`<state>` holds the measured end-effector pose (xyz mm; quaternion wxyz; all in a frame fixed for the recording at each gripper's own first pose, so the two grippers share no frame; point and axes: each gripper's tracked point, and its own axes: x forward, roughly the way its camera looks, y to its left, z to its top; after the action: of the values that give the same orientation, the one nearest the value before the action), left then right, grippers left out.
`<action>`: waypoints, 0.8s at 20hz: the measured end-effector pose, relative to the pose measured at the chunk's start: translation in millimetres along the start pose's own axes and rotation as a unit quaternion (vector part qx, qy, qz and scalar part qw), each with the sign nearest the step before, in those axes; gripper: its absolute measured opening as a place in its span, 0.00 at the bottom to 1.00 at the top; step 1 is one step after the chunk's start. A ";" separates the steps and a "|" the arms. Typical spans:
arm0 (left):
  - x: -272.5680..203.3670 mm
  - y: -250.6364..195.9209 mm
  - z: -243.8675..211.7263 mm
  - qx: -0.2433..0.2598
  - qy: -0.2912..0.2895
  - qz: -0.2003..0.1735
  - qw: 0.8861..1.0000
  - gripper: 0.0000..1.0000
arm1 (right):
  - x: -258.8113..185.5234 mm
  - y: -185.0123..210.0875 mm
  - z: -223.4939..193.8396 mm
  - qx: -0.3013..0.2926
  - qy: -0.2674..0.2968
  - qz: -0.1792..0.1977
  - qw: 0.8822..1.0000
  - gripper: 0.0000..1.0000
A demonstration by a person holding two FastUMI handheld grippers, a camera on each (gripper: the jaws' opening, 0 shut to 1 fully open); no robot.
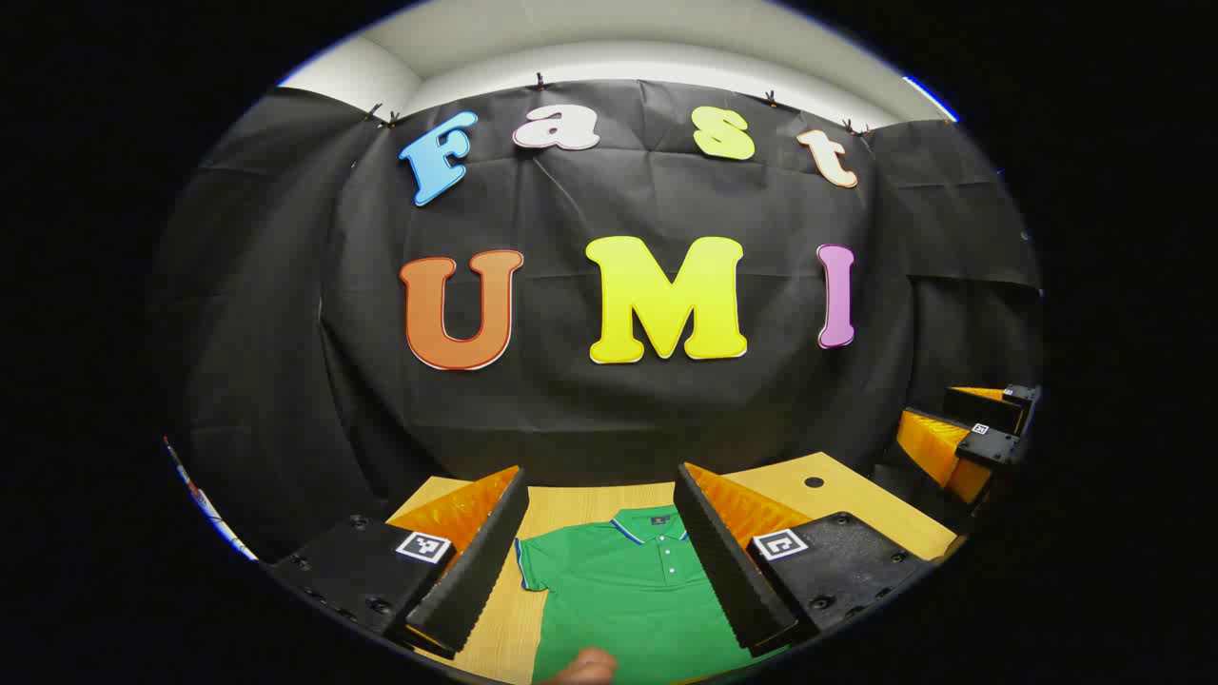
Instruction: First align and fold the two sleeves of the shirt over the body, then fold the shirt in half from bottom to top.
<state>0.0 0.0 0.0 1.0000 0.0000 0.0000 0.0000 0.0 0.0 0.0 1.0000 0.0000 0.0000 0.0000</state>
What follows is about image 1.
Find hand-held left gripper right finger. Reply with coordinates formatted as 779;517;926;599
673;462;932;659

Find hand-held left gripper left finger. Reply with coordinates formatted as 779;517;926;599
269;465;531;657

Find green collared T-shirt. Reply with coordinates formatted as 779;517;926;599
514;506;786;685

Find black backdrop cloth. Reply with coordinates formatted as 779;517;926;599
157;79;1046;562

